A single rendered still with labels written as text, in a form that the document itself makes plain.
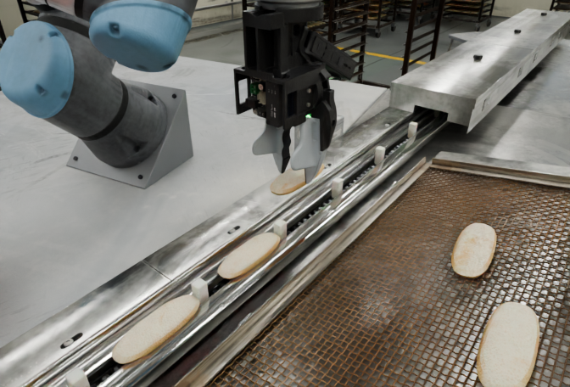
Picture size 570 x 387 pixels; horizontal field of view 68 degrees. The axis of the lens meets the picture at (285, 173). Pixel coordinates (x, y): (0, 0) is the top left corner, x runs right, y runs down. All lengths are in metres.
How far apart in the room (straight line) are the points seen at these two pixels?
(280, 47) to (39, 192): 0.53
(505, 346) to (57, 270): 0.51
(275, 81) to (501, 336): 0.29
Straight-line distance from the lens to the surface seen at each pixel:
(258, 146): 0.51
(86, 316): 0.49
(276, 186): 0.52
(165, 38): 0.38
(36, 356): 0.48
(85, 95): 0.67
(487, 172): 0.66
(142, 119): 0.74
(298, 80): 0.43
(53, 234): 0.70
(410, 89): 0.94
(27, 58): 0.67
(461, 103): 0.91
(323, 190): 0.66
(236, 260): 0.52
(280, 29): 0.43
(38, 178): 0.87
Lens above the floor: 1.20
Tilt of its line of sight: 30 degrees down
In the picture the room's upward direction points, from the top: straight up
